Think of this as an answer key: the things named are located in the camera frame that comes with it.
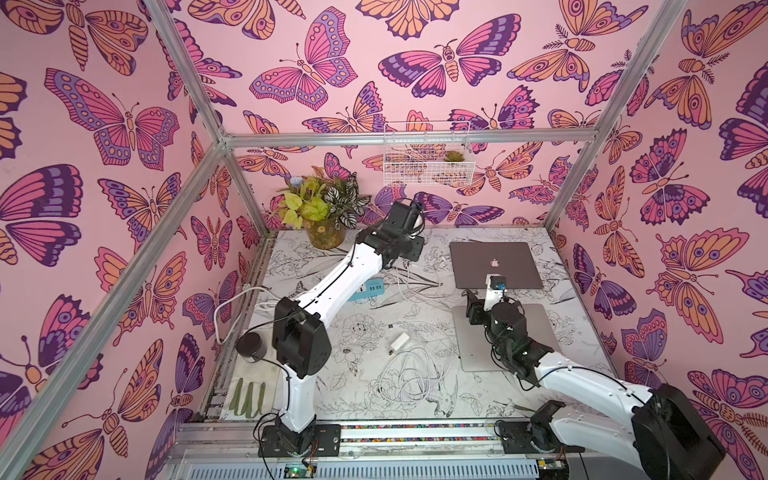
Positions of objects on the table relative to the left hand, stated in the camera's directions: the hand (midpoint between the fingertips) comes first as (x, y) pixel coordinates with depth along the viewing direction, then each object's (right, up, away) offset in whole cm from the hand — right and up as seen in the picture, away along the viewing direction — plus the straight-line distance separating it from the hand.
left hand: (420, 241), depth 86 cm
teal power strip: (-14, -15, +14) cm, 25 cm away
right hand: (+17, -14, -2) cm, 22 cm away
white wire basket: (+3, +29, +10) cm, 30 cm away
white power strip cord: (-60, -26, +14) cm, 67 cm away
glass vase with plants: (-29, +12, +11) cm, 34 cm away
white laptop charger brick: (-6, -29, +2) cm, 30 cm away
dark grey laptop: (+22, -6, +25) cm, 33 cm away
